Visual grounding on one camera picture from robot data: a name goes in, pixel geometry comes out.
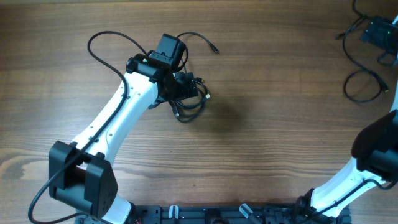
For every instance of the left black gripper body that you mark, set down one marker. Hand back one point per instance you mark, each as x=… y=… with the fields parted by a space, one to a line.
x=180 y=89

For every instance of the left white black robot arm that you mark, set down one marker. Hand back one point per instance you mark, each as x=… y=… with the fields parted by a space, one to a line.
x=81 y=172

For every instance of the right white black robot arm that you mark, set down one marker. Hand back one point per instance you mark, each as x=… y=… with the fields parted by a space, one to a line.
x=374 y=152

